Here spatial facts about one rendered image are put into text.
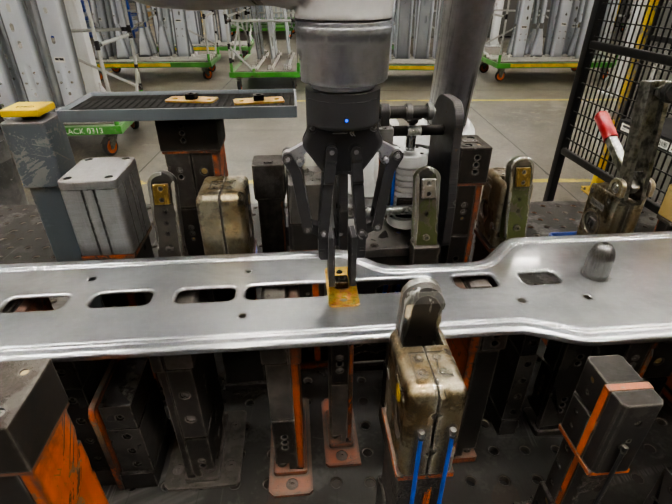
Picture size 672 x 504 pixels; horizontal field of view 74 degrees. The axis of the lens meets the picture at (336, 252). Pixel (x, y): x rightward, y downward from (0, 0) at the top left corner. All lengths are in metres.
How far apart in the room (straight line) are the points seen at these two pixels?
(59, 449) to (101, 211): 0.31
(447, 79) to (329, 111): 0.69
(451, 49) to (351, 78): 0.66
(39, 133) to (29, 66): 4.13
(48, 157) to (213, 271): 0.40
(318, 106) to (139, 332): 0.31
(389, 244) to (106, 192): 0.42
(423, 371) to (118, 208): 0.47
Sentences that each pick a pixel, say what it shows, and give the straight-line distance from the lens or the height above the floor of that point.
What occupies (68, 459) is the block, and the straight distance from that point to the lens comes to 0.57.
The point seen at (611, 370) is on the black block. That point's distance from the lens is 0.56.
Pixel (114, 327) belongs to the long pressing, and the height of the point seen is 1.00.
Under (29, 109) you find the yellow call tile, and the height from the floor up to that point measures 1.16.
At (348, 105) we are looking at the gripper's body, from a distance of 0.44.
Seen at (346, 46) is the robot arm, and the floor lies 1.29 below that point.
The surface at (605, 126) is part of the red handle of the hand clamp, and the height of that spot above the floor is 1.13.
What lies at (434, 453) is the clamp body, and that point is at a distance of 0.46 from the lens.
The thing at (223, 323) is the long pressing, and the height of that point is 1.00.
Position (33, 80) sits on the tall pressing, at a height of 0.59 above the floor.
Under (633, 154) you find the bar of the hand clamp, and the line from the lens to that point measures 0.81.
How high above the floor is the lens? 1.33
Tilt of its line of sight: 31 degrees down
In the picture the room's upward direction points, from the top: straight up
